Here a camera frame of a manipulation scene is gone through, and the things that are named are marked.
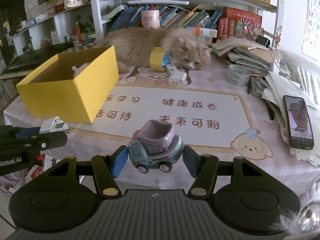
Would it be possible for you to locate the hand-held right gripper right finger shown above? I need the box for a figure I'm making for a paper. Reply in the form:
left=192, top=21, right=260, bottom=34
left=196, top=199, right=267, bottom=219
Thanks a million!
left=182, top=145, right=274, bottom=197

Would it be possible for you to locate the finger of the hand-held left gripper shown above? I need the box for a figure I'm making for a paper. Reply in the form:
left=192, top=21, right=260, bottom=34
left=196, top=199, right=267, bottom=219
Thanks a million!
left=15, top=132, right=68, bottom=153
left=0, top=125, right=42, bottom=140

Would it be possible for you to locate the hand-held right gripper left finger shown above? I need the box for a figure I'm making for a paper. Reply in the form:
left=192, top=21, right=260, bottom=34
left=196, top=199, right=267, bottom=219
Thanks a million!
left=37, top=145, right=128, bottom=197

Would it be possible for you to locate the white charger plug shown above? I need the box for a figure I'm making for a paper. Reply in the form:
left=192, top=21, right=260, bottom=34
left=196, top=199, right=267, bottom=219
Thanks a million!
left=39, top=117, right=70, bottom=134

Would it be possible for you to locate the toy dump truck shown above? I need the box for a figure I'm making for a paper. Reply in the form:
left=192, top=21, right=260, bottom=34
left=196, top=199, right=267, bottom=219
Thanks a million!
left=127, top=119, right=184, bottom=173

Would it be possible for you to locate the yellow cardboard box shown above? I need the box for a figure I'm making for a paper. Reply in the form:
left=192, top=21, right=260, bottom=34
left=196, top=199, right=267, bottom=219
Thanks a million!
left=15, top=45, right=120, bottom=125

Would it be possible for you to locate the blue plastic packet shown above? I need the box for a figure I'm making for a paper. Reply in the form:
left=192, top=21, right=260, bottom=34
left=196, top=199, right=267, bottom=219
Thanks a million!
left=162, top=54, right=172, bottom=72

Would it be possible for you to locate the yellow tape roll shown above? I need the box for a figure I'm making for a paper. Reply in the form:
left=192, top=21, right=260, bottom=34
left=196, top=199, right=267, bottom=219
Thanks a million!
left=149, top=47, right=168, bottom=72

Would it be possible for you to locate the pink checked cloth desktop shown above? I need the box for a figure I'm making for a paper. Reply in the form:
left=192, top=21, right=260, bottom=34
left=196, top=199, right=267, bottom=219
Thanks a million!
left=4, top=55, right=320, bottom=200

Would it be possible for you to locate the red white plastic bag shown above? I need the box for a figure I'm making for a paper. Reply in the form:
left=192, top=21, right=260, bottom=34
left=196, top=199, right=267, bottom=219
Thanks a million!
left=25, top=154, right=59, bottom=184

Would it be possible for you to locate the black piano keyboard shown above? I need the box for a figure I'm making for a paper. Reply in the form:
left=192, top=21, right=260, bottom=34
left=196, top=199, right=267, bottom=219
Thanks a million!
left=0, top=41, right=75, bottom=80

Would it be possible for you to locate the printed cartoon desk mat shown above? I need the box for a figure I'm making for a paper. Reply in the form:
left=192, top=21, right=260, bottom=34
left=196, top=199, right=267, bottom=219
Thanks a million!
left=75, top=66, right=273, bottom=160

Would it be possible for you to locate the white power adapter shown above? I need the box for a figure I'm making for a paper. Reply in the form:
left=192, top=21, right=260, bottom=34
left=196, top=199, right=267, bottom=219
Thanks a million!
left=168, top=72, right=188, bottom=85

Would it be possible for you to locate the grey tape roll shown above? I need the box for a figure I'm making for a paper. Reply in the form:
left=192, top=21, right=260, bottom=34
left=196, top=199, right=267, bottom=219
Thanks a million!
left=226, top=64, right=251, bottom=87

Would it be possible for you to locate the chessboard box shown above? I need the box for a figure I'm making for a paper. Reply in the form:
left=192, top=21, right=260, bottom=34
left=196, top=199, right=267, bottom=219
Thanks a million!
left=57, top=44, right=98, bottom=55

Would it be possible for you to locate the desk organiser with pens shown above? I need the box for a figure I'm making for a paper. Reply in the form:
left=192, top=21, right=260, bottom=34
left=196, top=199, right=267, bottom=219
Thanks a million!
left=64, top=21, right=97, bottom=45

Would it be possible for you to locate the black smartphone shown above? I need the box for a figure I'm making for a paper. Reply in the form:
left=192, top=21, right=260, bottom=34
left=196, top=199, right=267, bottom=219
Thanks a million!
left=283, top=95, right=315, bottom=150

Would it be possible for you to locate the fluffy ginger cat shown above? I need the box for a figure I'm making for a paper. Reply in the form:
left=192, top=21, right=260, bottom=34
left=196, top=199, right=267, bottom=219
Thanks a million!
left=96, top=27, right=213, bottom=71

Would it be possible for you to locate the pile of papers and books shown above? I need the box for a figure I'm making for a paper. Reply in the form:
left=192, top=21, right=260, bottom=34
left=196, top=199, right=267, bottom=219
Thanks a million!
left=211, top=36, right=320, bottom=167

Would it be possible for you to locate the white orange small box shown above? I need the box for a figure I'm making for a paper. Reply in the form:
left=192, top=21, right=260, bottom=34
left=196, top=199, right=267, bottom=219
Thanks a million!
left=194, top=27, right=217, bottom=38

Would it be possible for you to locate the white bookshelf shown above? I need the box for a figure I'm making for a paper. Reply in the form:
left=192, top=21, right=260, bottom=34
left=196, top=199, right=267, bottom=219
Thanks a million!
left=12, top=0, right=285, bottom=55

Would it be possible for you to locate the pink cup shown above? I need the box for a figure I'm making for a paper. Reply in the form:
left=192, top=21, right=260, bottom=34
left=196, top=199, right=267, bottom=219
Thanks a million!
left=141, top=10, right=160, bottom=28

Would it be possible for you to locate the row of slanted books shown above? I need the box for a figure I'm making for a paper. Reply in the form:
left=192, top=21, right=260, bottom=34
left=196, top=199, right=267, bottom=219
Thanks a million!
left=109, top=4, right=223, bottom=29

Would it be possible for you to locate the red boxed book set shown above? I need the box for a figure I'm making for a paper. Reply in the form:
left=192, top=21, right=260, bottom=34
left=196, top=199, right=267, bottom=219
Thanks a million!
left=217, top=6, right=263, bottom=42

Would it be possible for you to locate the alphabet wall poster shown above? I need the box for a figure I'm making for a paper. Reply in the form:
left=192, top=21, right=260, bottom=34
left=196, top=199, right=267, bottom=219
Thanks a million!
left=301, top=0, right=320, bottom=60

